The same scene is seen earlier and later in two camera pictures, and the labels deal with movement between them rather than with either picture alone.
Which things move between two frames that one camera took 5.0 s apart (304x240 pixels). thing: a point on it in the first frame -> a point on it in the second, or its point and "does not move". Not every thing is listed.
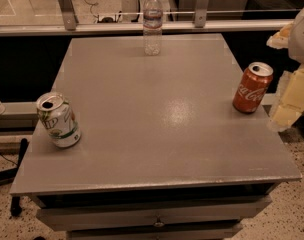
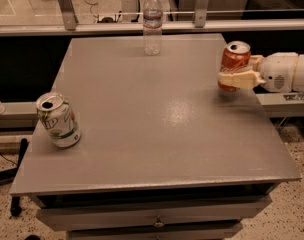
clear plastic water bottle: x=152 y=24 does not move
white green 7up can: x=56 y=114 does not move
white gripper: x=301 y=37 -> x=277 y=71
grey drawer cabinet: x=164 y=153 does not move
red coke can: x=252 y=87 -> x=235 y=57
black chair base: x=3 y=175 does not move
